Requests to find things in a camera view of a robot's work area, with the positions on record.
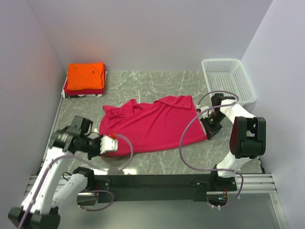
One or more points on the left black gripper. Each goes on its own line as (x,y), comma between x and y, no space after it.
(97,151)

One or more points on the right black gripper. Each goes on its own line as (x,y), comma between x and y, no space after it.
(211,131)

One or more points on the magenta t shirt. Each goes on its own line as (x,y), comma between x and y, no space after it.
(159,126)

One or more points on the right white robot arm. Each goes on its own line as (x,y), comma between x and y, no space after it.
(247,140)

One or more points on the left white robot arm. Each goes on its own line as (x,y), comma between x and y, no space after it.
(41,208)

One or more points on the white plastic basket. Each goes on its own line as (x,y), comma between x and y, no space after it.
(228,74)

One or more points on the folded red t shirt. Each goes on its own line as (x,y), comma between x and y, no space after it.
(78,92)

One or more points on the black base beam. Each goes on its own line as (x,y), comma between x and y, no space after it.
(162,187)

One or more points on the folded orange t shirt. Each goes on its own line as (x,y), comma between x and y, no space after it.
(86,76)

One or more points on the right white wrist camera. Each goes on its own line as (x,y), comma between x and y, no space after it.
(200,109)

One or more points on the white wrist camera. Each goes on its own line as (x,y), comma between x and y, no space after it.
(200,109)
(108,144)

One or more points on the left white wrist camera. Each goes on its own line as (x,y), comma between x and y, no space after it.
(108,144)

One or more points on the aluminium rail frame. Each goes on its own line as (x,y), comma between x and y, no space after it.
(253,184)

